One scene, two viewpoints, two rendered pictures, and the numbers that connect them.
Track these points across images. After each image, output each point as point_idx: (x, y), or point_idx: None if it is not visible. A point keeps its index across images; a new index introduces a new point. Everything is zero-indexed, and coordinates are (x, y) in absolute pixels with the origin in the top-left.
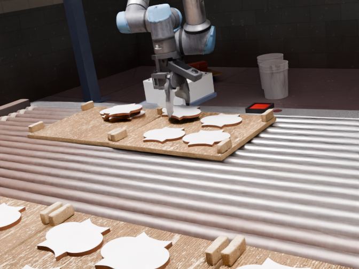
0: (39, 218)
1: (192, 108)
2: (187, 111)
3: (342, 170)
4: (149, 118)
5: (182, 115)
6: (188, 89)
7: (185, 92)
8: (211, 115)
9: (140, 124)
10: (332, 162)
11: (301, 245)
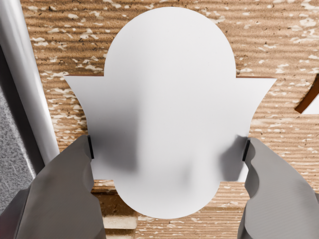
0: None
1: (109, 102)
2: (166, 93)
3: None
4: (169, 227)
5: (233, 83)
6: (14, 206)
7: (85, 197)
8: (65, 1)
9: (233, 221)
10: None
11: None
